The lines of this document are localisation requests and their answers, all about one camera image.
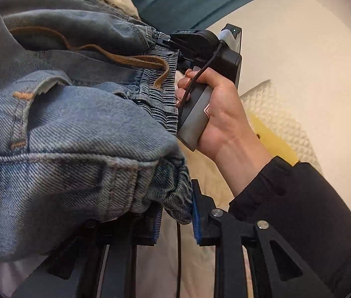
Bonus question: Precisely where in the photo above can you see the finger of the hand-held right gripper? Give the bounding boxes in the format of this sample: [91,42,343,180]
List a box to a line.
[155,32,179,50]

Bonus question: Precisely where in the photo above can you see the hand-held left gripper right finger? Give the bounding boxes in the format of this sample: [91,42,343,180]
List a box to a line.
[191,179,334,298]

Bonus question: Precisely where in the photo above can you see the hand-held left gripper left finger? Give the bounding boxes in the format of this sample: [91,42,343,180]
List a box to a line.
[11,206,165,298]

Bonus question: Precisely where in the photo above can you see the blue denim jeans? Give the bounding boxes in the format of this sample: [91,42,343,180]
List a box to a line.
[0,0,195,261]

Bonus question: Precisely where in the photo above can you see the person's right forearm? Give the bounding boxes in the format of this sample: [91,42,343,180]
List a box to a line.
[205,137,351,298]

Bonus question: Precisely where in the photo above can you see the person's right hand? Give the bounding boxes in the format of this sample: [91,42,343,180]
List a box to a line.
[175,68,258,159]

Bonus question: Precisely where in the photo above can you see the pink and cream duvet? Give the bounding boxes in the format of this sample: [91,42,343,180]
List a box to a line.
[0,68,257,298]

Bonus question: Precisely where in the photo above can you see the cream quilted headboard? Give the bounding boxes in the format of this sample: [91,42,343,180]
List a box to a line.
[240,79,323,174]

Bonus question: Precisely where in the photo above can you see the yellow plush toy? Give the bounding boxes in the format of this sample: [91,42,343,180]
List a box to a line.
[248,113,300,166]

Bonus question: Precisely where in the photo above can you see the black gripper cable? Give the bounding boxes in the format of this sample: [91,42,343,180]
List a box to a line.
[177,40,226,108]

